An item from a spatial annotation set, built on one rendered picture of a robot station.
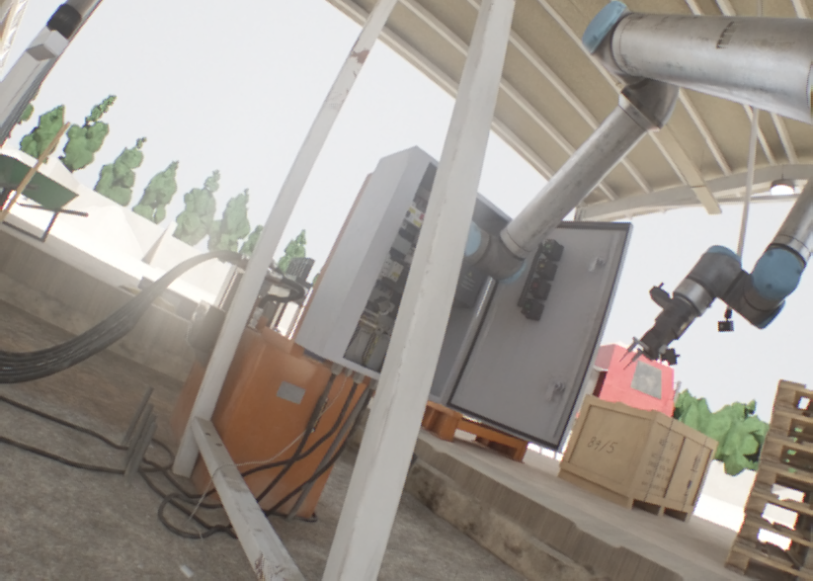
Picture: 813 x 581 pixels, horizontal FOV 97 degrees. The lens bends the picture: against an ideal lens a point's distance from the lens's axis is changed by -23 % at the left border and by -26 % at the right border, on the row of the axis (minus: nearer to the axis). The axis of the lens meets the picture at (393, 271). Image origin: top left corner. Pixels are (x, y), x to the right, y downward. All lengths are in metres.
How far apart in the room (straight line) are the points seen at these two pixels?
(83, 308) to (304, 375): 2.01
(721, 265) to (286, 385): 1.37
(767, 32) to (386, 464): 0.74
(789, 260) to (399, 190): 0.91
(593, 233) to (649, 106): 0.45
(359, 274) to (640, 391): 10.17
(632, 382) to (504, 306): 9.67
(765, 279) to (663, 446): 3.21
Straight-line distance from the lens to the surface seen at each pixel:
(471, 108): 0.90
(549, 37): 6.15
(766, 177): 7.54
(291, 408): 1.69
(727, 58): 0.65
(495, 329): 1.32
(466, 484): 2.73
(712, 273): 1.14
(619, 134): 1.01
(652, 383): 11.22
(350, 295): 1.13
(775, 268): 1.01
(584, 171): 1.02
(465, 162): 0.84
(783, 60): 0.59
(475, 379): 1.31
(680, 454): 4.36
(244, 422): 1.64
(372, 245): 1.15
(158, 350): 3.34
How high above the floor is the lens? 0.68
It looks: 11 degrees up
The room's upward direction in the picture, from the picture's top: 24 degrees clockwise
